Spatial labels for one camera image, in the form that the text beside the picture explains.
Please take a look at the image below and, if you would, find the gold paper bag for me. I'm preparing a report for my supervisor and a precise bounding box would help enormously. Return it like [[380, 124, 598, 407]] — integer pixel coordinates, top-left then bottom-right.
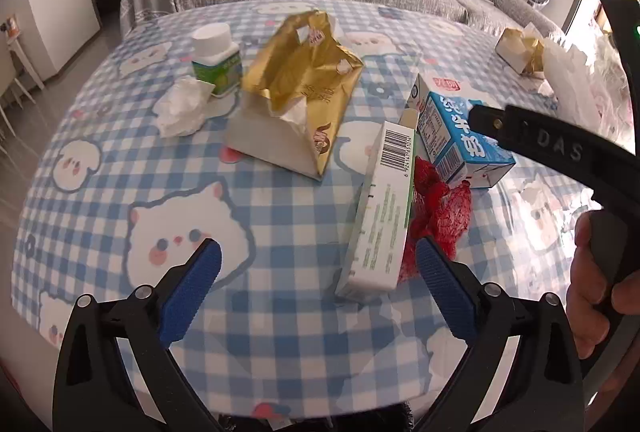
[[225, 10, 364, 183]]

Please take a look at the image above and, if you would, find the red mesh net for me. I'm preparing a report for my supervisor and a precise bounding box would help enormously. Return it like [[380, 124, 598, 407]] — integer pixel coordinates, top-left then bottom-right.
[[397, 159, 473, 285]]

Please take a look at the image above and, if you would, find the white box with barcode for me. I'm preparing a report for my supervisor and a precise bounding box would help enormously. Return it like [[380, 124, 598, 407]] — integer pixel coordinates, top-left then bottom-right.
[[334, 109, 418, 303]]

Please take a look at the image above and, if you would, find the white dining chair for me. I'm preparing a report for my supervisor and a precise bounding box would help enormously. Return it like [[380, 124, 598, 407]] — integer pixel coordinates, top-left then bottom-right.
[[0, 44, 37, 147]]

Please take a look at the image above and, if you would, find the blue milk carton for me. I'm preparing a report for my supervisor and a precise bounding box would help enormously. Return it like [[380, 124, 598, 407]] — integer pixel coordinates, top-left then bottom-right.
[[405, 74, 516, 190]]

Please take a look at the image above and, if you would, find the white plastic bag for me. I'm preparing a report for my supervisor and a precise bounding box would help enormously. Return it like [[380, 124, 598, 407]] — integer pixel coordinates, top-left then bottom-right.
[[537, 34, 601, 133]]

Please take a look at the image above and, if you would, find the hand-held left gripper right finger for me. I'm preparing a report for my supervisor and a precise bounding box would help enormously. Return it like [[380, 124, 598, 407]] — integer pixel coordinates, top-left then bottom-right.
[[415, 236, 586, 432]]

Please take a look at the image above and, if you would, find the white cap green bottle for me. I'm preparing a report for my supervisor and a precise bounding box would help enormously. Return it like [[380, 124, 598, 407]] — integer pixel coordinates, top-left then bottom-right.
[[191, 24, 244, 98]]

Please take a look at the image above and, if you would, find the white tissue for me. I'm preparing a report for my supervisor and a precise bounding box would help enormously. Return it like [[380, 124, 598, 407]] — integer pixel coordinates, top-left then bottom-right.
[[152, 78, 216, 137]]

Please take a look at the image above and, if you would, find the person's right hand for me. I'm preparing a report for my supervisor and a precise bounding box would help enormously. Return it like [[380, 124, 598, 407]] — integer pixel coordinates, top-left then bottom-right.
[[566, 212, 640, 349]]

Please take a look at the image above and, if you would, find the blue checked printed tablecloth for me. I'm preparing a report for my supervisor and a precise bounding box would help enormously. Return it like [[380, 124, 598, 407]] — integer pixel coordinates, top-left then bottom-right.
[[12, 0, 640, 423]]

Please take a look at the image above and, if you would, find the gold white tissue box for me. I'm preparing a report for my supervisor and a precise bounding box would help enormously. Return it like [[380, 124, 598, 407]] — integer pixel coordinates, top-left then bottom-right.
[[495, 28, 546, 77]]

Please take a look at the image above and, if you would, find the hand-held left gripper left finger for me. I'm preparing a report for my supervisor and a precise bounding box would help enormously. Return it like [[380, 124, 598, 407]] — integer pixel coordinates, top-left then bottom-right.
[[52, 238, 226, 432]]

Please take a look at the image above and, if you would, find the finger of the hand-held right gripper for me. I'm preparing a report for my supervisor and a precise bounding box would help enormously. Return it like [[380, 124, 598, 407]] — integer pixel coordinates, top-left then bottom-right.
[[470, 104, 508, 145]]

